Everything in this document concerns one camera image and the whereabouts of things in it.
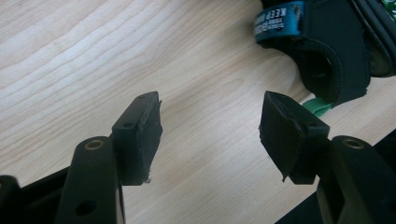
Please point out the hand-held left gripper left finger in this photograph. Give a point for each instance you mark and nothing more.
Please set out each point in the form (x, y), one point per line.
(137, 140)

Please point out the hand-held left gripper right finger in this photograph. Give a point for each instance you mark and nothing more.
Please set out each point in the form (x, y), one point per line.
(286, 137)

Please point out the black case with metal disc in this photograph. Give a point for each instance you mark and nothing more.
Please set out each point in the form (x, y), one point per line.
(381, 43)

